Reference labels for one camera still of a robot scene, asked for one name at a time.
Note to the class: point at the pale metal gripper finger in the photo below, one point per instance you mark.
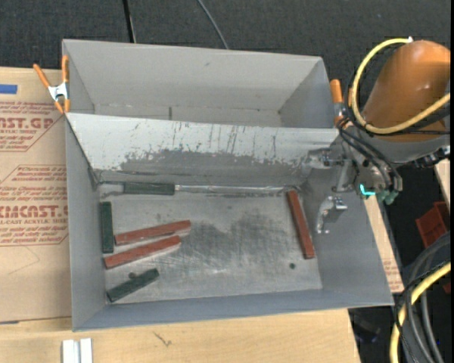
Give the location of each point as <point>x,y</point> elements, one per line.
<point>324,212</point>
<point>327,159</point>

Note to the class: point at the brown cardboard board, red print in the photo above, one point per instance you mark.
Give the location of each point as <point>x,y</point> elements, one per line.
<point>30,240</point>

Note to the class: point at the red-brown flat block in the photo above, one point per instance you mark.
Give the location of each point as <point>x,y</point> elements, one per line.
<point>142,252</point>
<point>300,224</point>
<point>153,232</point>

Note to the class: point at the dark green flat block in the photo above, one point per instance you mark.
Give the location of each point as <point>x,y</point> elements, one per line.
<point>148,188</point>
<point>133,284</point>
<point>107,227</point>

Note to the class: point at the grey metal bin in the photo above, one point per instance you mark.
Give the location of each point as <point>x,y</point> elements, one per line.
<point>227,218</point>

